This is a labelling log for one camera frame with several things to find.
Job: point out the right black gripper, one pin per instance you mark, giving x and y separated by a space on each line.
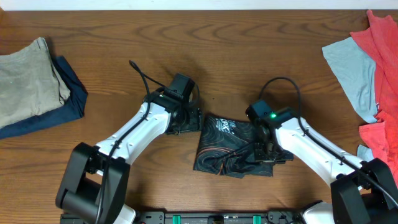
286 155

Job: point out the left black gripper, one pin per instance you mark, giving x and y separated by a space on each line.
196 122

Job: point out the black cycling jersey orange print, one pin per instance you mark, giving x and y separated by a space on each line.
227 147

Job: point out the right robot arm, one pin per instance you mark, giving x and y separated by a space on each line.
361 191

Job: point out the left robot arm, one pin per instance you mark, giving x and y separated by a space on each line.
94 183

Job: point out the folded navy blue garment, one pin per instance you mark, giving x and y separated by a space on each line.
73 108

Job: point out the light grey t-shirt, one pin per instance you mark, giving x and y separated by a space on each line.
354 70

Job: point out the red t-shirt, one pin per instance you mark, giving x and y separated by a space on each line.
379 41

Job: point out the folded beige garment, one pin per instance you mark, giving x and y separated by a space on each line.
30 84

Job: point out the black mounting rail base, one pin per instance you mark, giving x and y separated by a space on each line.
158 217

